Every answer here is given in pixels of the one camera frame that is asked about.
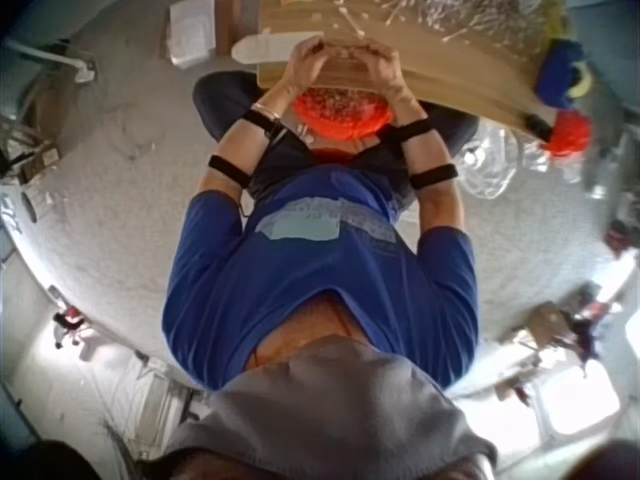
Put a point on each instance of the person's right hand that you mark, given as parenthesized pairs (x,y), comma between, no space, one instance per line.
(387,72)

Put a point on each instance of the person's left hand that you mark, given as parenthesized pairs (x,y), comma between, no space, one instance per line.
(305,70)

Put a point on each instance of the wooden work board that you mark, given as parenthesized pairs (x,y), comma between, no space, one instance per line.
(450,70)

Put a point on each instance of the black wrist band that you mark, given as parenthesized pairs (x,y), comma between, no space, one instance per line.
(261,122)
(406,131)

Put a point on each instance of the white paper sheet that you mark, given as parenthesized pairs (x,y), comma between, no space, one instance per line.
(182,35)

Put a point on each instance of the clear plastic bag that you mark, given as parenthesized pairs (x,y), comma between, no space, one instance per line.
(487,160)

